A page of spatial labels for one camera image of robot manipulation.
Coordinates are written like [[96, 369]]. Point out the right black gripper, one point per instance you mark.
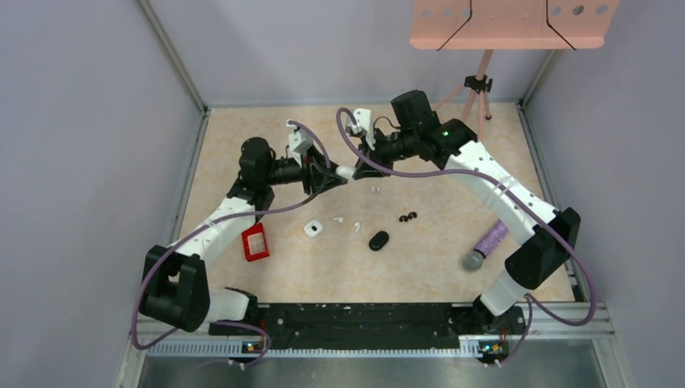
[[375, 155]]

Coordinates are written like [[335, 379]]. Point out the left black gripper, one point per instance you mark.
[[316, 173]]

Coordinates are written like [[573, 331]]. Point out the white oval charging case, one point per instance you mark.
[[345, 172]]

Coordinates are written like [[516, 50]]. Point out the black oval earbud case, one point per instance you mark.
[[378, 240]]

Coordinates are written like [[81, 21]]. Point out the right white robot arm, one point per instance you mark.
[[545, 235]]

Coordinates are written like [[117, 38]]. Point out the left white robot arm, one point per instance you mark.
[[176, 290]]

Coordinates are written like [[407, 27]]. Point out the small white square earbud case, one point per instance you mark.
[[313, 228]]

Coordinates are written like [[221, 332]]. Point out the black clip earbuds pair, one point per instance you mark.
[[407, 217]]

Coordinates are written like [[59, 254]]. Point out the red plastic box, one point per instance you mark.
[[254, 243]]

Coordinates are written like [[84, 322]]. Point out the purple handheld microphone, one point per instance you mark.
[[474, 259]]

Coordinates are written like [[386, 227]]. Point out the pink music stand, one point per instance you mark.
[[491, 25]]

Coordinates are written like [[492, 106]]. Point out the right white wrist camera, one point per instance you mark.
[[360, 126]]

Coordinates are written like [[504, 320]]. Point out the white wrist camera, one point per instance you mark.
[[299, 141], [360, 126]]

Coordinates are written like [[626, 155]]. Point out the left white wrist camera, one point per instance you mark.
[[299, 141]]

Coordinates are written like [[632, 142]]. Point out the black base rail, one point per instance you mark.
[[380, 326]]

